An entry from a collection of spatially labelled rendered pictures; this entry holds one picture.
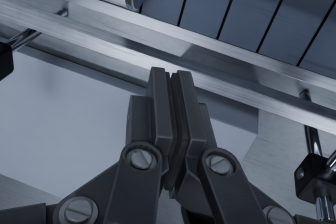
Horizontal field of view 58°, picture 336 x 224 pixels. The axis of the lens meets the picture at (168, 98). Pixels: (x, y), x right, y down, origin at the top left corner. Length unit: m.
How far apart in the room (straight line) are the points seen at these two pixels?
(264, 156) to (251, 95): 0.23
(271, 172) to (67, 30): 0.34
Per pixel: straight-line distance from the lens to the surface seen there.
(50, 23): 0.24
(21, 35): 0.34
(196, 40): 0.30
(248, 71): 0.36
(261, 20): 0.28
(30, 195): 0.73
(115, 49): 0.22
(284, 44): 0.29
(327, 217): 0.25
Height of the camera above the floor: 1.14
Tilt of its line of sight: 52 degrees down
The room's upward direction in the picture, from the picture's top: 155 degrees counter-clockwise
